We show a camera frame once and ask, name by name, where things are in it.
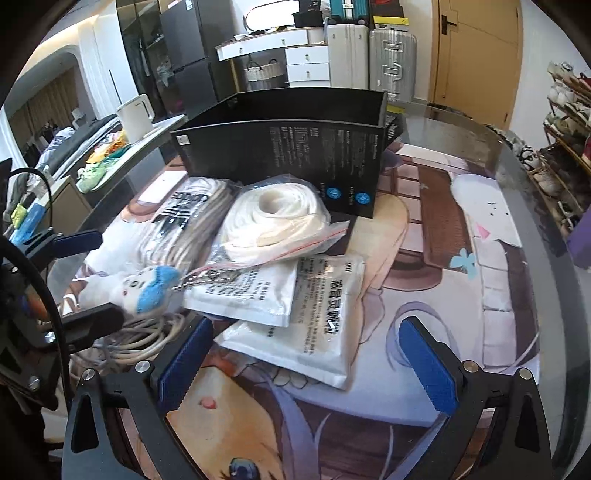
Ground red black shoe box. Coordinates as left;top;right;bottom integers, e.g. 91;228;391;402
372;0;407;18

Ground oval mirror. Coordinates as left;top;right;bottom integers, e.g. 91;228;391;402
245;0;305;34

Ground rows of shoes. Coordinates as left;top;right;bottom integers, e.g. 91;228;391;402
508;60;591;232

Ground black cardboard box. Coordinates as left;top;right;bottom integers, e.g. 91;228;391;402
170;90;407;219

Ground white electric kettle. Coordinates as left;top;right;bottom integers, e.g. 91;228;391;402
116;93;155;143

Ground white rope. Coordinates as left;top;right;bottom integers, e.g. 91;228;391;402
210;174;352;269

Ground printed cartoon desk mat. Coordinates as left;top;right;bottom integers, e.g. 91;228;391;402
60;143;541;480

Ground white dresser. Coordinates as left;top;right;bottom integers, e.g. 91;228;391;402
216;27;333;90

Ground grey side table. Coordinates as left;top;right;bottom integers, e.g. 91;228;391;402
51;114;188;232

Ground wooden shoe rack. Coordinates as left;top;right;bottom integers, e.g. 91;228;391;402
526;60;591;236

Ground grey white socks pack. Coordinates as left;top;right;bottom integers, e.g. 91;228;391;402
136;178;243;278

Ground white medicine packet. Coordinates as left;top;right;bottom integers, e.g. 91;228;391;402
182;261;298;329
215;253;365;392

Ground woven laundry basket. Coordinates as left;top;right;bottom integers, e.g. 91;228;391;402
244;59;284;92

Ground white suitcase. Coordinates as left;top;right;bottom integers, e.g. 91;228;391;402
326;23;370;90

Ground teal suitcase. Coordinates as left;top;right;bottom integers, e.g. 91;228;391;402
330;0;372;27

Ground green cloth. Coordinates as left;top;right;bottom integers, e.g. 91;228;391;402
76;165;110;193

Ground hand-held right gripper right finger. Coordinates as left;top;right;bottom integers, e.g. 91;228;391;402
398;316;555;480

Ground black cable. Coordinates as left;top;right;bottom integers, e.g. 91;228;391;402
7;168;75;409

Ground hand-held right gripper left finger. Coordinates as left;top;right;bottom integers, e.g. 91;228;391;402
62;316;218;480

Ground purple bag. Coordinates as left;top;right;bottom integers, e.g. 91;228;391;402
566;217;591;268

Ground black bag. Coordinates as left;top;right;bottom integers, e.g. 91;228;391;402
293;9;329;29

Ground silver suitcase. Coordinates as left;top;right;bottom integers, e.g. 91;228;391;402
368;28;417;102

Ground yellow wooden door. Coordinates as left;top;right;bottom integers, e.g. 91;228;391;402
427;0;523;121

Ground yellow cloth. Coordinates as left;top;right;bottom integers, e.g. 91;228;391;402
87;133;129;163

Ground black refrigerator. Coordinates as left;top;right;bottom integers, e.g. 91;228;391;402
159;0;250;121

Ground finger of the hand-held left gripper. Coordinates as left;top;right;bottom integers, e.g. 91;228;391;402
34;302;126;352
18;230;103;269

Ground white blue plush keychain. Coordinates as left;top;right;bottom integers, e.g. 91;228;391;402
81;265;241;318

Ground dark glass cabinet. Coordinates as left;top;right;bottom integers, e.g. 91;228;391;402
115;0;163;121

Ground white cable bundle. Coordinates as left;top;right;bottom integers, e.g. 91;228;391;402
60;309;204;370

